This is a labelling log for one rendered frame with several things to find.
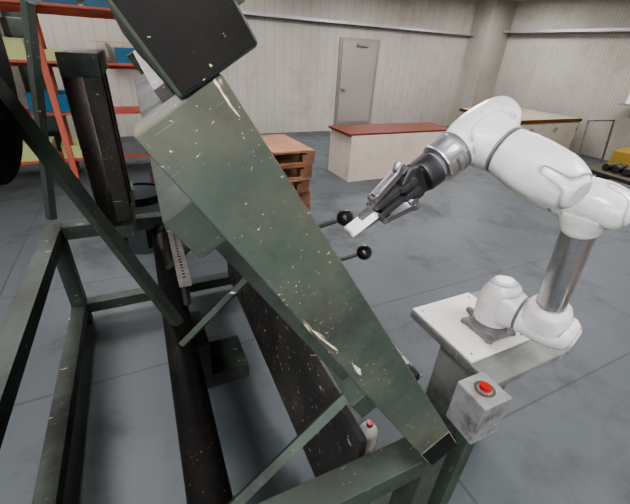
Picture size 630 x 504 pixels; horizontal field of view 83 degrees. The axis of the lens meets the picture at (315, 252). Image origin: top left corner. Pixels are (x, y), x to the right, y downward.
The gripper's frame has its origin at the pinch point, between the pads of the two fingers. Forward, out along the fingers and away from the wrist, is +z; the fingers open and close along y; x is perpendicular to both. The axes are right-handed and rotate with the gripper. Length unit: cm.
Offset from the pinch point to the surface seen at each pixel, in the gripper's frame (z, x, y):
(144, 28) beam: 14, -18, -47
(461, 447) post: 10, -14, 99
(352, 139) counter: -169, 430, 210
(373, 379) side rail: 18.2, -17.6, 21.3
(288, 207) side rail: 12.6, -17.6, -23.9
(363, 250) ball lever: 1.6, 3.7, 10.4
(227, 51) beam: 8.9, -17.9, -42.3
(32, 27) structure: 50, 197, -73
